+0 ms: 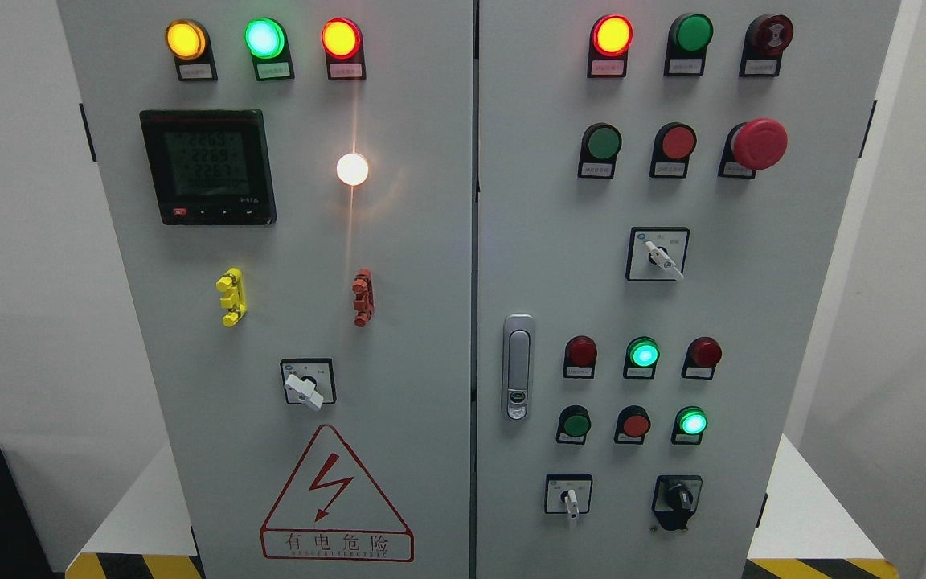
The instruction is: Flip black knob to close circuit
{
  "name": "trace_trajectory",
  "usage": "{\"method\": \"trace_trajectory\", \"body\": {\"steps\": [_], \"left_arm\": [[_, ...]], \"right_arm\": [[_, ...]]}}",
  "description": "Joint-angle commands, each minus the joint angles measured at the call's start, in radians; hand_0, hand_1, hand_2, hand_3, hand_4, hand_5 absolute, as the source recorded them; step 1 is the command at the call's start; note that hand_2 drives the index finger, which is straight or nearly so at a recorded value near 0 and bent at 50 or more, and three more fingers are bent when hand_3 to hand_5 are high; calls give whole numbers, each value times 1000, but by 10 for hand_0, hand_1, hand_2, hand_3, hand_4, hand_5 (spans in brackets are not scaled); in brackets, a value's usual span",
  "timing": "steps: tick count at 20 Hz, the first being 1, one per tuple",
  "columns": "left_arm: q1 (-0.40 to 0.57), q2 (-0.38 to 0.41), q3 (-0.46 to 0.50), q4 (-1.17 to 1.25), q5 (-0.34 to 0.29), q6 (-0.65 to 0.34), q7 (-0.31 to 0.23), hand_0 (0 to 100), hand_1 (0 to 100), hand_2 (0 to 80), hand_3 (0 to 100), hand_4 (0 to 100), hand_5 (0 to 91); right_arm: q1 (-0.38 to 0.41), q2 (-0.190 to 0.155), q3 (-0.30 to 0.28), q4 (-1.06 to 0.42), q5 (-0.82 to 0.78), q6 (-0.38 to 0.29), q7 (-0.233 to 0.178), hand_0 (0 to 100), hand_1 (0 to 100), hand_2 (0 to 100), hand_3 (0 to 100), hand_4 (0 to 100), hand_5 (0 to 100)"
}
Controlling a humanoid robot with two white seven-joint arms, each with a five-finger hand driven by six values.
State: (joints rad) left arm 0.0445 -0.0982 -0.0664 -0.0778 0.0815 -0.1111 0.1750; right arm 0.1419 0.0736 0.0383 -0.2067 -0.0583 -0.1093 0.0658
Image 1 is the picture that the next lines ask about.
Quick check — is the black knob selector switch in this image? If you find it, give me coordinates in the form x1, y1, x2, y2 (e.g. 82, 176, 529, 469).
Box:
653, 475, 704, 532

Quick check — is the grey electrical cabinet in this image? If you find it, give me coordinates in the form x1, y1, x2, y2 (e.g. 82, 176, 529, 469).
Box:
58, 1, 900, 578

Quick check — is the red terminal connector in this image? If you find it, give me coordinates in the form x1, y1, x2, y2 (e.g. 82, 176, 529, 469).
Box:
350, 268, 375, 327

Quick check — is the dark red lamp left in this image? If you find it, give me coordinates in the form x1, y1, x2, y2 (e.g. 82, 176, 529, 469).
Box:
563, 335, 598, 379

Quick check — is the dark red lamp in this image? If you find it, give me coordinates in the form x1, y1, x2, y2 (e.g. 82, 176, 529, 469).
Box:
563, 335, 598, 379
681, 336, 723, 380

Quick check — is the white lit indicator lamp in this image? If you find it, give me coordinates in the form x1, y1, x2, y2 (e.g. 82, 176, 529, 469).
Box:
335, 153, 370, 187

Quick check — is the green push button lower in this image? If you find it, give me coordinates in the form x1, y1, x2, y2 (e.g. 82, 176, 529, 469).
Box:
555, 404, 592, 445

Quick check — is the green push button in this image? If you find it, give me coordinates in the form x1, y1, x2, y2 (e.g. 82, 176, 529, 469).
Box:
577, 122, 622, 179
555, 404, 592, 445

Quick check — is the green lit lamp middle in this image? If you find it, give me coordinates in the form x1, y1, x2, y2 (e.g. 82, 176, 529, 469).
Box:
622, 336, 659, 379

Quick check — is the green push button upper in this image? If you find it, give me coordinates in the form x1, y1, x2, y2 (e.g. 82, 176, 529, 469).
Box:
577, 122, 622, 179

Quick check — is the red push button lower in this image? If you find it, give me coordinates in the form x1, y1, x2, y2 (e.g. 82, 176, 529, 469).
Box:
613, 404, 651, 445

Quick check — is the red push button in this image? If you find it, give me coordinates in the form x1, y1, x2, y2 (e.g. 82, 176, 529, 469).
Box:
648, 122, 697, 179
613, 404, 651, 445

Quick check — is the yellow terminal connector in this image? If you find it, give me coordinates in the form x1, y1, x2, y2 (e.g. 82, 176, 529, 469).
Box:
215, 267, 248, 327

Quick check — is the dark red lamp right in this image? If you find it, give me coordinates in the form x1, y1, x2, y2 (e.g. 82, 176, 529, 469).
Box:
681, 336, 723, 380

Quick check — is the red high voltage warning sticker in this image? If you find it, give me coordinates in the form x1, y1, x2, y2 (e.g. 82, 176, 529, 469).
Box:
260, 424, 414, 563

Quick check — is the red push button upper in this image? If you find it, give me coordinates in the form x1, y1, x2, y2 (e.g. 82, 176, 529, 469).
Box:
648, 122, 697, 179

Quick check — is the green lit lamp lower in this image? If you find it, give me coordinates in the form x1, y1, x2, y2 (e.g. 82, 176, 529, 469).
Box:
671, 404, 708, 445

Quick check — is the red-orange indicator lamp left door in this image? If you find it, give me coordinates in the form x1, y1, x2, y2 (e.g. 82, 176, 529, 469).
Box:
321, 16, 367, 80

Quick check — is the red-orange indicator lamp door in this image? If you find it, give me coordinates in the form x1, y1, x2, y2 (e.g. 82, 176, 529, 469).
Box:
587, 14, 633, 78
321, 16, 367, 80

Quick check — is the black digital power meter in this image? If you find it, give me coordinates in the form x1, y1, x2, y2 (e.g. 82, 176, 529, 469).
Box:
139, 109, 278, 226

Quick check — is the red-orange indicator lamp right door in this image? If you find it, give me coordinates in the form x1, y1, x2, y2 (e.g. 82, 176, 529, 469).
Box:
587, 14, 633, 78

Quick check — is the green lit indicator lamp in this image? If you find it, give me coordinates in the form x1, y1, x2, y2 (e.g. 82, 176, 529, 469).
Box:
244, 16, 295, 81

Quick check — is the red emergency stop mushroom button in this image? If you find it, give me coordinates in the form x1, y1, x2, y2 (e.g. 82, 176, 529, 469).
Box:
718, 117, 788, 179

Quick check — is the dark green lamp top row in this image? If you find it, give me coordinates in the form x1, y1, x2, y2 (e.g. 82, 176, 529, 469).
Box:
664, 12, 714, 77

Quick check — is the yellow indicator lamp top left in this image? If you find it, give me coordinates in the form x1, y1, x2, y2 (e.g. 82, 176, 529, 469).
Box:
166, 19, 218, 81

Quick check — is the dark red buzzer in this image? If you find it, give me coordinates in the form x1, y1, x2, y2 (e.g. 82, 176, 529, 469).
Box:
739, 14, 794, 78

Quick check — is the silver door handle lock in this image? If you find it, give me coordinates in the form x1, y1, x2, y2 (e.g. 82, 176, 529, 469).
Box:
501, 313, 535, 421

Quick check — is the white-handled selector switch left door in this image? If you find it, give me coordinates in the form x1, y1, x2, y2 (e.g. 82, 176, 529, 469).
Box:
280, 358, 338, 411

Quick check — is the white-handled selector switch upper right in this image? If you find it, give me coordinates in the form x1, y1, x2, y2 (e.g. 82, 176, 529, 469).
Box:
625, 227, 690, 281

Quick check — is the white-handled selector switch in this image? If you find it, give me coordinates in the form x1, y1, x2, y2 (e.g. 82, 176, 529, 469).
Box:
543, 474, 594, 530
625, 227, 690, 281

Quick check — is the white-handled selector switch lower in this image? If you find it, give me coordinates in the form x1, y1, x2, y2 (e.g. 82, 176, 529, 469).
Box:
543, 474, 594, 530

